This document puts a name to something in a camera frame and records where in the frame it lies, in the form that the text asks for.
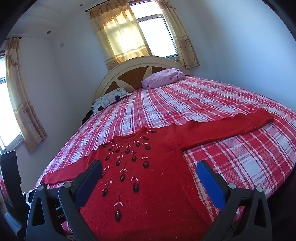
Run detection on long yellow curtain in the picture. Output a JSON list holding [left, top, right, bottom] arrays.
[[5, 38, 48, 153]]

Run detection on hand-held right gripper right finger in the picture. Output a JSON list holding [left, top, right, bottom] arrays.
[[197, 160, 273, 241]]

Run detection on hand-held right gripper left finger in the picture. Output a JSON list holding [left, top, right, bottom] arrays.
[[25, 159, 102, 241]]

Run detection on pink pillow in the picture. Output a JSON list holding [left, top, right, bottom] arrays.
[[142, 68, 186, 90]]

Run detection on white grey patterned pillow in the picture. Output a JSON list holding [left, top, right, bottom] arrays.
[[92, 88, 132, 114]]

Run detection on red knit sweater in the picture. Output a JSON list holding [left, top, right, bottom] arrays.
[[42, 109, 275, 241]]

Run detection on bed with red plaid sheet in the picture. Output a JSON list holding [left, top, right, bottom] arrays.
[[30, 75, 296, 241]]

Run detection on wide yellow curtain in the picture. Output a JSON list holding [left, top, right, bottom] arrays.
[[89, 0, 151, 71]]

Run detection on side wall window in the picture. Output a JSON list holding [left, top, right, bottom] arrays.
[[0, 55, 23, 151]]

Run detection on small dark cloth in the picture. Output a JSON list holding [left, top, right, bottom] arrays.
[[81, 110, 94, 125]]

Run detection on dark object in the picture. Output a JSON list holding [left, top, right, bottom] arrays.
[[0, 150, 29, 232]]

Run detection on cream wooden headboard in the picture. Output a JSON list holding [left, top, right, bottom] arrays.
[[94, 56, 193, 102]]

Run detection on window behind headboard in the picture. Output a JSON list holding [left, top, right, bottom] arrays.
[[129, 0, 179, 59]]

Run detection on narrow yellow curtain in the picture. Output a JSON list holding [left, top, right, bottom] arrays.
[[156, 0, 200, 69]]

